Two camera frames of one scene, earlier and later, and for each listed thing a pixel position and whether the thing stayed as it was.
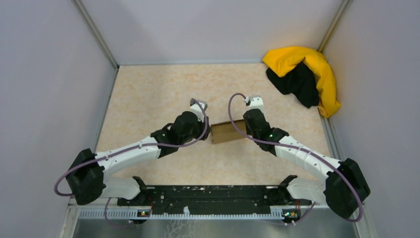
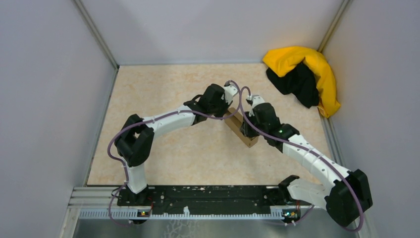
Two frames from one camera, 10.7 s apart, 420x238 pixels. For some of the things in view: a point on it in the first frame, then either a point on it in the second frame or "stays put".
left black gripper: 202,127 → 226,106
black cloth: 301,82 stays put
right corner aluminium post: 344,4 stays put
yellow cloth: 284,60 stays put
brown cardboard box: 226,132 → 233,123
